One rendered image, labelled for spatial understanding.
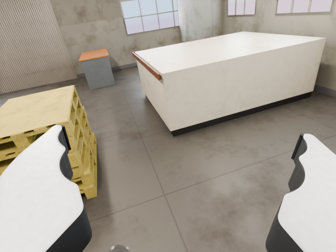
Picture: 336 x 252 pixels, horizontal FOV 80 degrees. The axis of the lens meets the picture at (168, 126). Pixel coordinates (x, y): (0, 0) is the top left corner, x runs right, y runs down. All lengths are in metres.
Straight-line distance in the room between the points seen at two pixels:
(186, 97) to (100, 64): 3.54
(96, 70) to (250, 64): 4.06
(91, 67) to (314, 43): 4.83
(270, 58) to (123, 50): 5.38
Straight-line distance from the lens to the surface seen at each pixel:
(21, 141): 2.13
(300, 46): 3.75
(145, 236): 1.97
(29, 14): 7.74
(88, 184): 2.36
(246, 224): 2.00
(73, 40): 7.63
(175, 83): 2.69
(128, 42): 7.67
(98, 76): 5.96
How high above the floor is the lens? 1.64
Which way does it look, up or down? 30 degrees down
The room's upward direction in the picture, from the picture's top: 8 degrees counter-clockwise
